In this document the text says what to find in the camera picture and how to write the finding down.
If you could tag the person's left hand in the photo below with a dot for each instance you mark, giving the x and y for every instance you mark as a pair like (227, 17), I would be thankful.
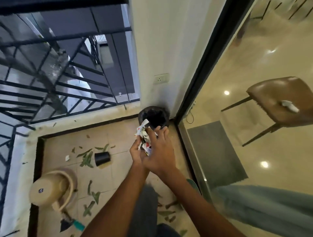
(135, 156)

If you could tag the person's right hand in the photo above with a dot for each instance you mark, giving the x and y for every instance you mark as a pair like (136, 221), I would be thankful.
(161, 153)

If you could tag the paper bundle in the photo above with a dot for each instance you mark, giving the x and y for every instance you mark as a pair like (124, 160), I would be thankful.
(144, 139)

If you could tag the green leaves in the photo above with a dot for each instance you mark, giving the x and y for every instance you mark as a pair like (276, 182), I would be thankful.
(88, 161)

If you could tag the person's right forearm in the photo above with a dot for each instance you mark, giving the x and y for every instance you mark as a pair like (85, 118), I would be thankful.
(200, 207)

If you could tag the person's left forearm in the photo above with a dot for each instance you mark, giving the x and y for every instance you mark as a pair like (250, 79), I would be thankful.
(115, 202)

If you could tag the person's right leg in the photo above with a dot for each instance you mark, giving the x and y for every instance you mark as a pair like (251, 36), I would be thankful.
(168, 230)

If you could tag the small black plastic pot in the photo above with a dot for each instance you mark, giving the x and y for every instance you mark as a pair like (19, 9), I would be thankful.
(102, 158)

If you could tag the grey floor rug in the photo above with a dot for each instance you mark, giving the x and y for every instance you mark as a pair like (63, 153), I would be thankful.
(215, 156)

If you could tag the beige plastic watering can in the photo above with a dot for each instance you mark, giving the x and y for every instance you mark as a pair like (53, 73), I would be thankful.
(49, 188)

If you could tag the grey neighbouring building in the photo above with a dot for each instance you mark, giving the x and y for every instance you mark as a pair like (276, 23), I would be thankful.
(117, 61)

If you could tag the brown leather chair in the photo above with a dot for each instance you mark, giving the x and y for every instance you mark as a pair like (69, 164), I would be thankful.
(281, 97)

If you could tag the white crumpled tissue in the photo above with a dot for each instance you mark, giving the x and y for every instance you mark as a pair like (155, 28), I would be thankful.
(289, 106)

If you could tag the black metal railing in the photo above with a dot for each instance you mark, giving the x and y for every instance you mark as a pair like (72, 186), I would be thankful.
(49, 39)

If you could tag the white wall power outlet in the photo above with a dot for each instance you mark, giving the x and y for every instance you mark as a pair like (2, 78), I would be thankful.
(161, 78)

